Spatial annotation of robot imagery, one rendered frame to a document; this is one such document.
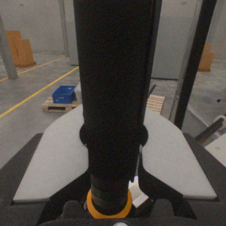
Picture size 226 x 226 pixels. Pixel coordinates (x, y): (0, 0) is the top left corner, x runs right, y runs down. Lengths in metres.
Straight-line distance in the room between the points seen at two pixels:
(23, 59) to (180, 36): 6.84
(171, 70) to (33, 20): 11.76
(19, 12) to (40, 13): 1.85
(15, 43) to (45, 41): 6.10
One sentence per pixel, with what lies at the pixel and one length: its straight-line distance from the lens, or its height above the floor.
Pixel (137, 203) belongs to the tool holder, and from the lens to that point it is 0.19.
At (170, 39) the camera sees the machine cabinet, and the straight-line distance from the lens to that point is 5.66.
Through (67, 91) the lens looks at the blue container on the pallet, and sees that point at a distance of 3.81.
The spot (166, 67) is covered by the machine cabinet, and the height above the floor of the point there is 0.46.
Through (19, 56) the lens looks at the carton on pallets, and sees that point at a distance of 8.42.
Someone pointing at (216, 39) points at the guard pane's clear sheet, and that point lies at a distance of 1.24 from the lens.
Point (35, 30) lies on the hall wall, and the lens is 14.63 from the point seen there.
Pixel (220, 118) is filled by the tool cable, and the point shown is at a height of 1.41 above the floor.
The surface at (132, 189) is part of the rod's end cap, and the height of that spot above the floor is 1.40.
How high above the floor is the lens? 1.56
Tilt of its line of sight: 30 degrees down
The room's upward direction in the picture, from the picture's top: 1 degrees clockwise
